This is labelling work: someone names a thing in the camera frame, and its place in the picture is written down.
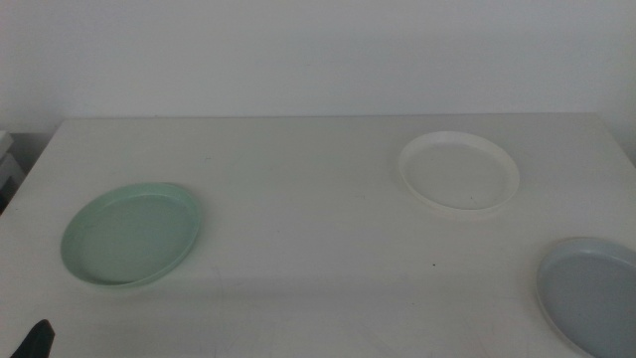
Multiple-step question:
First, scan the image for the pale green shallow bowl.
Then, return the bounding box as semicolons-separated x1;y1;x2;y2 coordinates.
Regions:
60;181;203;288

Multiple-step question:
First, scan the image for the grey-blue shallow bowl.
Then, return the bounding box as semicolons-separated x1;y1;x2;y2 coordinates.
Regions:
535;237;636;358

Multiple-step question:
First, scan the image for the white shallow bowl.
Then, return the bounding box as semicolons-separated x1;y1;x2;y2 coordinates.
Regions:
397;130;521;214

